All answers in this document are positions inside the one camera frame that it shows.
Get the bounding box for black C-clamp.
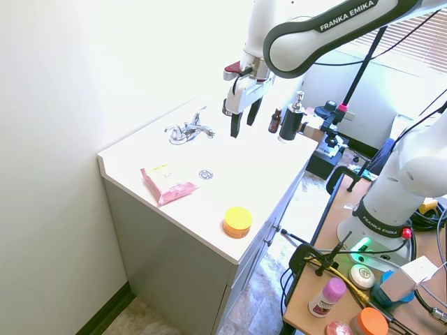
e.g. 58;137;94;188
281;228;353;315
327;166;361;197

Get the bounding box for pink round soap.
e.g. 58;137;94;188
324;320;354;335

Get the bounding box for maroon wrist camera box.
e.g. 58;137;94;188
223;60;247;82

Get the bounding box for pink wipes packet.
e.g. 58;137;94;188
140;161;200;209

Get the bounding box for black soap dispenser bottle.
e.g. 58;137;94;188
277;90;307;144

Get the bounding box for grey vanity cabinet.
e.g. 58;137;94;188
103;139;321;335

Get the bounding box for window blinds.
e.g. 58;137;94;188
356;6;447;73

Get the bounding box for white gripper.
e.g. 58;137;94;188
221;74;274;139

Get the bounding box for black cable bundle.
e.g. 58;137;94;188
407;204;447;266

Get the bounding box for yellow plug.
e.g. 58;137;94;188
418;198;438;216

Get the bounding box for dark blue cloth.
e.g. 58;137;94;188
370;137;398;183

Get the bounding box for yellow cable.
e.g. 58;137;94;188
302;256;372;305

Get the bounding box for white cardboard box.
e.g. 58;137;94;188
379;255;440;302

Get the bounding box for black box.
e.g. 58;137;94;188
305;138;346;181

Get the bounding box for blue round container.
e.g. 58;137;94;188
370;269;416;312

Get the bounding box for brown cardboard piece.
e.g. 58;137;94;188
300;121;325;141

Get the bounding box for pink cap deodorant stick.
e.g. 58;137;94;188
307;276;348;318

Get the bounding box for yellow lid orange jar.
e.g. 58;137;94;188
221;206;254;239

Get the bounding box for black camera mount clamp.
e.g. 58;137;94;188
313;99;351;149

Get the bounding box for chrome faucet spout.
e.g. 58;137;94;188
181;121;217;140

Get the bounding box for brown dropper bottle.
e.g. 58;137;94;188
268;107;284;135

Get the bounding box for round white soap tin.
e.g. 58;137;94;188
349;264;376;290

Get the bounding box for black camera stand pole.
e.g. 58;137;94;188
337;24;389;113

